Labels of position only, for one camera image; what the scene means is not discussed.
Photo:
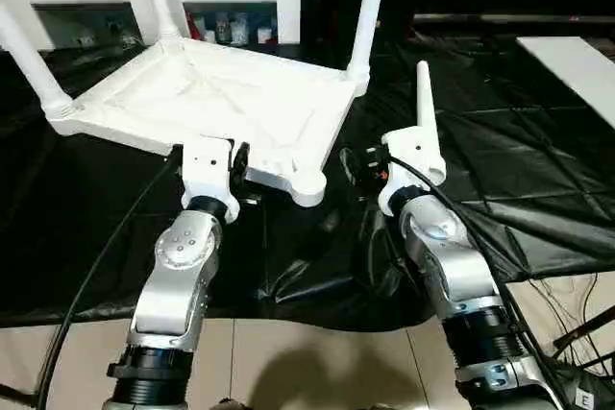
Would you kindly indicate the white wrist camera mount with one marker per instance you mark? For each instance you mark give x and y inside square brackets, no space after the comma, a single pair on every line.
[413,156]
[207,170]

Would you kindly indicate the white plastic table top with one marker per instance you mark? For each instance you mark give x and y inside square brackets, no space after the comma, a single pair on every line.
[221,103]

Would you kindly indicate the black metal table leg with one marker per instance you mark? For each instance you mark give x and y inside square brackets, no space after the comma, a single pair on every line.
[17,394]

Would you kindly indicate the white board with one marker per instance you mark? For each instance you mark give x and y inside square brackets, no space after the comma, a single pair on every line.
[577,64]

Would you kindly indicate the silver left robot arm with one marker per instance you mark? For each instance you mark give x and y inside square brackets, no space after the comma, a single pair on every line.
[178,276]

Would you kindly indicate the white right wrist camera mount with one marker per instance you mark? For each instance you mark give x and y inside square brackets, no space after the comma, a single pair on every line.
[413,156]

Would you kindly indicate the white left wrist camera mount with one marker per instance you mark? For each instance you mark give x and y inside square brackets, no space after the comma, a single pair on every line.
[207,170]

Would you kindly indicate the black plastic mat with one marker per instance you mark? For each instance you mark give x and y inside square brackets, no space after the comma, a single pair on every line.
[538,189]

